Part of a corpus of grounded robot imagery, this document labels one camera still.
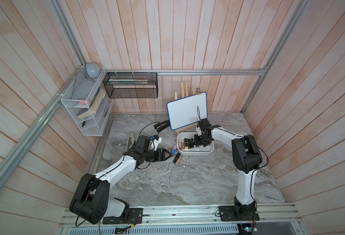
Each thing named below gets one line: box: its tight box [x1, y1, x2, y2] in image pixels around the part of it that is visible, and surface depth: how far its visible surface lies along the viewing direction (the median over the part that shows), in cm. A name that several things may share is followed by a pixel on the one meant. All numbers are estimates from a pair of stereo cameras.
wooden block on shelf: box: [76, 86, 106, 119], surface depth 83 cm
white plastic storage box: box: [176, 131, 215, 156], surface depth 100 cm
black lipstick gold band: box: [172, 152, 181, 165], surface depth 95 cm
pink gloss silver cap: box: [180, 138, 186, 150], surface depth 103 cm
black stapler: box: [153, 119, 170, 133], surface depth 113 cm
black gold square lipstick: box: [184, 138, 189, 149], surface depth 103 cm
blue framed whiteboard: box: [166, 92, 208, 131], surface depth 97 cm
